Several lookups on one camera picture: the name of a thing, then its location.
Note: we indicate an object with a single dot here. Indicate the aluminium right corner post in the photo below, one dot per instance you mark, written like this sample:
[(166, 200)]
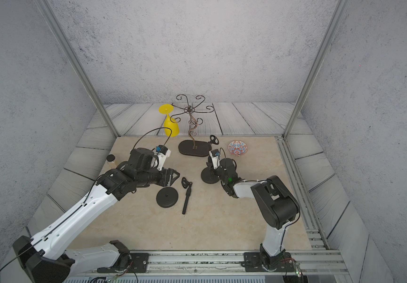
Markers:
[(325, 44)]

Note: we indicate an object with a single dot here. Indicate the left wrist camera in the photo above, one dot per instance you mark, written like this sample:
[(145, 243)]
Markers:
[(162, 153)]

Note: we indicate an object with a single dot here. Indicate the aluminium left corner post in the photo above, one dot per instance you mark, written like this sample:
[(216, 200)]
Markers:
[(51, 20)]

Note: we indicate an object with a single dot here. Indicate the scrolled wire holder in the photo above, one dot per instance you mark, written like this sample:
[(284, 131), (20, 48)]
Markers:
[(190, 111)]

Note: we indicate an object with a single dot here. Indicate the black round stand base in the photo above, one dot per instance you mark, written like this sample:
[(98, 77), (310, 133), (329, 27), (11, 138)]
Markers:
[(208, 175)]

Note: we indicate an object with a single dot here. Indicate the black microphone stand pole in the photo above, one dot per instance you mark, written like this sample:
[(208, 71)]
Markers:
[(213, 141)]

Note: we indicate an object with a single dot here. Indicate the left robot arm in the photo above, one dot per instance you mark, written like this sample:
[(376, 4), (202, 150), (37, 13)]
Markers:
[(46, 257)]

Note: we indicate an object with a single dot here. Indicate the dark oval stand base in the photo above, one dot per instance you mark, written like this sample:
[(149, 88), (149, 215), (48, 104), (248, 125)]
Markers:
[(194, 148)]

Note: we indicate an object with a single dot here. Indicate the yellow plastic goblet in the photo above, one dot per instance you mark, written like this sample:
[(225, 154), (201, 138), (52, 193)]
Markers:
[(170, 125)]

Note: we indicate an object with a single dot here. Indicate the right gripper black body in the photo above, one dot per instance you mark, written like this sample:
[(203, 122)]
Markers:
[(218, 172)]

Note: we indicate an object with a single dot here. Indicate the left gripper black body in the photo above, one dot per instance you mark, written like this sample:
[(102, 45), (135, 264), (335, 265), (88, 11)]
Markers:
[(163, 177)]

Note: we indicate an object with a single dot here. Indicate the spice jar black lid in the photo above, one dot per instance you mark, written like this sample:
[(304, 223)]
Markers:
[(111, 159)]

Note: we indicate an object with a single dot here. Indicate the aluminium corner post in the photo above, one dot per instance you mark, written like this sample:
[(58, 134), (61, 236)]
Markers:
[(51, 20), (325, 44)]

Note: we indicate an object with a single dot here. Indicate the aluminium front rail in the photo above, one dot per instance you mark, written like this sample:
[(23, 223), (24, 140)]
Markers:
[(296, 266)]

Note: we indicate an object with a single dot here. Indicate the spare black microphone pole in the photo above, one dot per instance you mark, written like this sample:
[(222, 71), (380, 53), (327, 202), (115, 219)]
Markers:
[(188, 186)]

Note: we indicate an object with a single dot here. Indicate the red blue patterned bowl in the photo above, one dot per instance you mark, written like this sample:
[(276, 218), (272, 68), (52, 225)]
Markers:
[(237, 148)]

